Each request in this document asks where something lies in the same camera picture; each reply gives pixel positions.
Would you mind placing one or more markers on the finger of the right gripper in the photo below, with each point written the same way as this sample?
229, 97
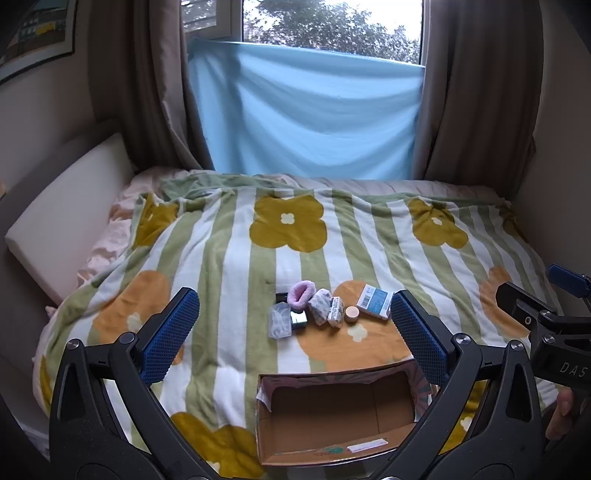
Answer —
577, 285
522, 312

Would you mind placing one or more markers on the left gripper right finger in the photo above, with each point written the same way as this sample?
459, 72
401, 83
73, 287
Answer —
504, 440

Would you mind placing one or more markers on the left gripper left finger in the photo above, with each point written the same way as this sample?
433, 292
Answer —
105, 421

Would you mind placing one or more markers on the blue white box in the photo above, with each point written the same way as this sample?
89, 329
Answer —
375, 302

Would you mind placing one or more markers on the small wooden cylinder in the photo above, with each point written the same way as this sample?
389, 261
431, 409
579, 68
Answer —
352, 314

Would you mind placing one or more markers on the printed tissue pack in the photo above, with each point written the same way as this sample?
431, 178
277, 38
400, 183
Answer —
336, 313

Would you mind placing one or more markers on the clear plastic packet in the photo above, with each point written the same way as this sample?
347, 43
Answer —
279, 326

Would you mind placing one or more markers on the small blue cube box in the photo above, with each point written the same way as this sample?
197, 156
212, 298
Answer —
298, 320

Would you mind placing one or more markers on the person's right hand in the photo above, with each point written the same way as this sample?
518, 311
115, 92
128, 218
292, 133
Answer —
561, 421

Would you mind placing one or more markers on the open cardboard box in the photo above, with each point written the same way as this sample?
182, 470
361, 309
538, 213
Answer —
320, 419

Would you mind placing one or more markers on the white cushion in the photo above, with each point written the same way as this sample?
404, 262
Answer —
52, 238

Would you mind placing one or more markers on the brown right curtain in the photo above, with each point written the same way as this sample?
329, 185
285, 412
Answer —
483, 77

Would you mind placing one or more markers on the brown curtain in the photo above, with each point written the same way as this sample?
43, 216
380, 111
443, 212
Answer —
483, 77
138, 76

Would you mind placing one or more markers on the floral striped blanket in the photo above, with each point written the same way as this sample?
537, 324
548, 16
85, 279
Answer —
244, 243

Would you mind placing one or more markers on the window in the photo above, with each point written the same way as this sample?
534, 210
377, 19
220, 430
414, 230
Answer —
382, 29

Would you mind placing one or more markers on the light blue cloth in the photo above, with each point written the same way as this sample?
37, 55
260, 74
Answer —
269, 109

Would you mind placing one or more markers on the brown left curtain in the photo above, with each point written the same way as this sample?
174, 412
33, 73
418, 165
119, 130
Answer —
138, 76

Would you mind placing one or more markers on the framed wall picture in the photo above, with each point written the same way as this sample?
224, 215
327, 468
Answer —
46, 33

